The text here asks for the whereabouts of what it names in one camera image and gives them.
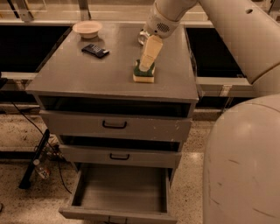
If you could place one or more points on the grey top drawer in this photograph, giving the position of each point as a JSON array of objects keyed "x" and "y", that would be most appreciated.
[{"x": 132, "y": 127}]

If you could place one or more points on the black floor stand leg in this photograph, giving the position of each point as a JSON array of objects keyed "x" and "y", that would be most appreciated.
[{"x": 25, "y": 182}]

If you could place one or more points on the beige bowl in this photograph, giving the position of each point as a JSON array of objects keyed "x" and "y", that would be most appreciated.
[{"x": 87, "y": 29}]

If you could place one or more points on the grey middle drawer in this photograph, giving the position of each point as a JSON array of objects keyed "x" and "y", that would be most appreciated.
[{"x": 115, "y": 156}]

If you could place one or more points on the grey open bottom drawer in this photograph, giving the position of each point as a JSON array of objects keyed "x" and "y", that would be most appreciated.
[{"x": 120, "y": 194}]

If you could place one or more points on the small plastic bottle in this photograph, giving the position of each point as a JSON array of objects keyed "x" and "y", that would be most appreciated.
[{"x": 41, "y": 169}]

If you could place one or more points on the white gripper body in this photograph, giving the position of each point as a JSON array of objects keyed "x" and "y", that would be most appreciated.
[{"x": 161, "y": 25}]

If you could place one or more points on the grey drawer cabinet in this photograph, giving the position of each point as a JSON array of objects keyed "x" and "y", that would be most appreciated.
[{"x": 74, "y": 81}]

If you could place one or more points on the green and yellow sponge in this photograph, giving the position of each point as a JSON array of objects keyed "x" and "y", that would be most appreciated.
[{"x": 143, "y": 76}]

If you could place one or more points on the green soda can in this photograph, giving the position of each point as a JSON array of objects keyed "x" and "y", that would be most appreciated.
[{"x": 143, "y": 36}]

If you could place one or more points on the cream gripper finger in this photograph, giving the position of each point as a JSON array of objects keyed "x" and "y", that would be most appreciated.
[{"x": 151, "y": 50}]

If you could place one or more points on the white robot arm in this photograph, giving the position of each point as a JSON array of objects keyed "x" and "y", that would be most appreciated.
[{"x": 241, "y": 170}]

